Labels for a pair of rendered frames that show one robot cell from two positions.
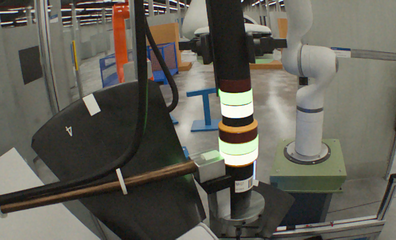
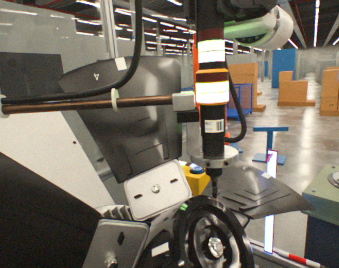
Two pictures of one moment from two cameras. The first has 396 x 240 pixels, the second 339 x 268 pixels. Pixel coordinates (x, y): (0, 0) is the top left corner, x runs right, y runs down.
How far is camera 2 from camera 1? 17 cm
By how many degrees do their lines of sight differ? 24
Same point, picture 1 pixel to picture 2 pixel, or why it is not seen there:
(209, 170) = (180, 101)
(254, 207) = (224, 156)
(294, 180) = (336, 208)
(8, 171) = (40, 115)
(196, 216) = (173, 152)
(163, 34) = (243, 74)
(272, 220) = (267, 207)
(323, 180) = not seen: outside the picture
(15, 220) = (26, 151)
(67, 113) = (98, 65)
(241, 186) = (210, 126)
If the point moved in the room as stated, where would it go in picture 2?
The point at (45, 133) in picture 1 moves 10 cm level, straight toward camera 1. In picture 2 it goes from (74, 74) to (62, 73)
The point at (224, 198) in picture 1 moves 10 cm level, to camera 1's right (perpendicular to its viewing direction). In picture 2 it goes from (194, 134) to (273, 137)
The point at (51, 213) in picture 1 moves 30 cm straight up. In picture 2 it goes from (68, 156) to (42, 9)
